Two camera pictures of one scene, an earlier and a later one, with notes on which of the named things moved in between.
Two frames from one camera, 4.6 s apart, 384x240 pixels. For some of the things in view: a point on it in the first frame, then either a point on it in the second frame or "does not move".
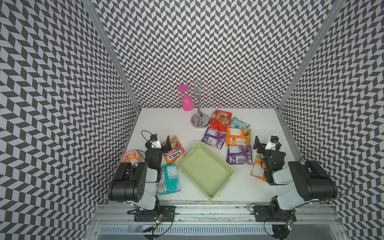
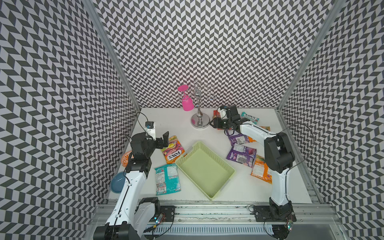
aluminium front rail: [109, 212] does not move
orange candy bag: [235, 137] → [251, 140]
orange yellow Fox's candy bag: [177, 150] does not move
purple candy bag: [240, 154] does not move
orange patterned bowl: [131, 156] does not move
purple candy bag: [214, 137] → [235, 137]
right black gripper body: [262, 150] → [225, 123]
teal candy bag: [169, 181] does not move
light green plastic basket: [204, 169] does not move
